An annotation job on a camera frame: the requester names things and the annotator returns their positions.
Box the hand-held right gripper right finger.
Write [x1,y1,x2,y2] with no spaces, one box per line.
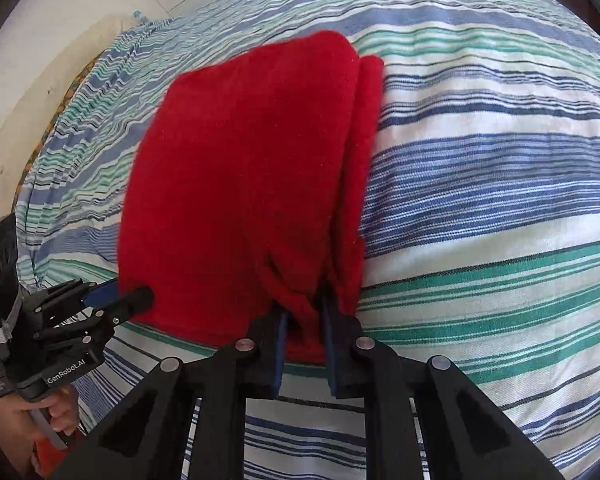
[321,295,566,480]

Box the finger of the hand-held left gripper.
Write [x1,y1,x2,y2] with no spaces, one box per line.
[80,286,156,332]
[27,279,119,312]

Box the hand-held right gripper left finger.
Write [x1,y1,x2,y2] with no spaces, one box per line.
[50,310,289,480]

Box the red sweater with white rabbit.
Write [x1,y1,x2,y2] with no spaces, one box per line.
[116,30,385,366]

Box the person's left hand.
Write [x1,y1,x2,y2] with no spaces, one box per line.
[0,384,81,466]

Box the orange patterned sheet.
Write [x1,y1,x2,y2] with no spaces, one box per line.
[10,55,102,211]

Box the striped bedspread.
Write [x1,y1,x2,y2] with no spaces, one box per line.
[10,0,600,480]

